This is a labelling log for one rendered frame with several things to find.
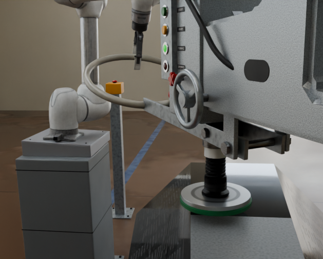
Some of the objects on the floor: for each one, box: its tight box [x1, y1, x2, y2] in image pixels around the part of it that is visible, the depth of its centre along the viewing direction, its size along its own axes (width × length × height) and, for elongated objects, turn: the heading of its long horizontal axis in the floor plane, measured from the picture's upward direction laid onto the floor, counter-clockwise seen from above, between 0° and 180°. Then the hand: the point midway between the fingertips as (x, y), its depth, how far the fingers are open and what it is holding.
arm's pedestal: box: [15, 142, 124, 259], centre depth 233 cm, size 50×50×80 cm
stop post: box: [105, 82, 135, 219], centre depth 317 cm, size 20×20×109 cm
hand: (136, 61), depth 195 cm, fingers open, 13 cm apart
